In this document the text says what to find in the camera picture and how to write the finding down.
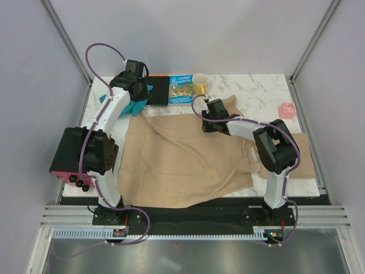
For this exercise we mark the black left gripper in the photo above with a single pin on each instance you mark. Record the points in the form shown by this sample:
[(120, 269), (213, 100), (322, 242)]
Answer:
[(144, 96)]

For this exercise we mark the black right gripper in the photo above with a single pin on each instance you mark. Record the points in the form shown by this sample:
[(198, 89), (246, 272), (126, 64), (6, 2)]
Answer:
[(206, 128)]

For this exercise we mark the teal t shirt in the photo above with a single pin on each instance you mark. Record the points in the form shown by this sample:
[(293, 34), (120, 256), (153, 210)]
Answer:
[(134, 107)]

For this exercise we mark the beige t shirt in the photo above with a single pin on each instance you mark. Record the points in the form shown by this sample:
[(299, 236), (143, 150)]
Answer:
[(169, 162)]

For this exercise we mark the black drawer organiser with pink fronts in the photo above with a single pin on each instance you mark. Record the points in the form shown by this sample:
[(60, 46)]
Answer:
[(78, 153)]

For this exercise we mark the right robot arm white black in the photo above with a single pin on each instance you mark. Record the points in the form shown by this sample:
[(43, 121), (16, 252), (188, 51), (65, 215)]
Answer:
[(276, 148)]

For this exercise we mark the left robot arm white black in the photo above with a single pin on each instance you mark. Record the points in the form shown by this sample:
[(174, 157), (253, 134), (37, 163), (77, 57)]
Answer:
[(103, 122)]

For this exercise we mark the black orange-edged notebook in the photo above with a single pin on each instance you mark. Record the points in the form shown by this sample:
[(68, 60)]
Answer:
[(158, 87)]

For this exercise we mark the yellow mug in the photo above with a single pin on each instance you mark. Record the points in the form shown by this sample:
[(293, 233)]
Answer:
[(199, 84)]

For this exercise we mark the blue treehouse book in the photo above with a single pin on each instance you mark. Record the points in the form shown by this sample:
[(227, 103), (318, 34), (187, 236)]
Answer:
[(180, 89)]

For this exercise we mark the pink cube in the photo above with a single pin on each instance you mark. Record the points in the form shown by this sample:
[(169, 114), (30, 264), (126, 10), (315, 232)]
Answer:
[(287, 110)]

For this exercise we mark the folded tan t shirt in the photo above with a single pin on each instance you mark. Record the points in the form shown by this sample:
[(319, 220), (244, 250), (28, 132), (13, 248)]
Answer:
[(304, 171)]

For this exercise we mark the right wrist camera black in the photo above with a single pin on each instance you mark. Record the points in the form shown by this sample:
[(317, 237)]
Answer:
[(216, 107)]

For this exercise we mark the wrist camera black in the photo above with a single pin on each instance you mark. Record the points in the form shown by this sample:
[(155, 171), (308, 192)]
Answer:
[(216, 107), (136, 67)]

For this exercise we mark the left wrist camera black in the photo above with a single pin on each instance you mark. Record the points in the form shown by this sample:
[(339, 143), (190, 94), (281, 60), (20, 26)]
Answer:
[(136, 67)]

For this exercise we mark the aluminium frame rail right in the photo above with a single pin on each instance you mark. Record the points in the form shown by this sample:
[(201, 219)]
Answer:
[(319, 31)]

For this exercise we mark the aluminium frame rail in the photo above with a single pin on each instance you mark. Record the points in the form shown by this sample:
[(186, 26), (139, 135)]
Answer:
[(60, 29), (319, 31)]

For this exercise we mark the black base rail with cable tray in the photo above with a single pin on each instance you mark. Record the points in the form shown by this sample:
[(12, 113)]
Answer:
[(225, 221)]

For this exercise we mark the aluminium frame rail left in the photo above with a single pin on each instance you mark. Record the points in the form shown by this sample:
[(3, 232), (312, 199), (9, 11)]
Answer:
[(60, 29)]

